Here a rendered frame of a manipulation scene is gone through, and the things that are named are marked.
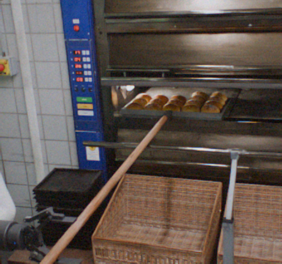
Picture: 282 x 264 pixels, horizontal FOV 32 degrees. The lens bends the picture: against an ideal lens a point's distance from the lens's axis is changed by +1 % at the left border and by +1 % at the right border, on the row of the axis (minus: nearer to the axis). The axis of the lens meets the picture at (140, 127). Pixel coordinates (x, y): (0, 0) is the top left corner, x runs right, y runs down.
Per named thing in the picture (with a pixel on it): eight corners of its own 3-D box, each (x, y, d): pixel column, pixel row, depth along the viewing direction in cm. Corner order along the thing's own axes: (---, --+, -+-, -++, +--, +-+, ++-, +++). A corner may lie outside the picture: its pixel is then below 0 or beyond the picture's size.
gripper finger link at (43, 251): (29, 242, 149) (27, 244, 149) (57, 267, 148) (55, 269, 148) (36, 236, 152) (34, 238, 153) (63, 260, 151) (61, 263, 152)
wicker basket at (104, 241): (126, 215, 287) (123, 171, 278) (224, 227, 269) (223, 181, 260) (92, 264, 244) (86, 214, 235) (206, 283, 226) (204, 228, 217)
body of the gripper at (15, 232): (19, 218, 155) (45, 220, 152) (22, 242, 157) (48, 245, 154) (4, 229, 148) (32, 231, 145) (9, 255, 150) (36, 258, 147)
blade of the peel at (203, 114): (221, 118, 255) (221, 113, 255) (121, 114, 273) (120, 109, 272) (231, 97, 287) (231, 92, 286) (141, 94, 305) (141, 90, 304)
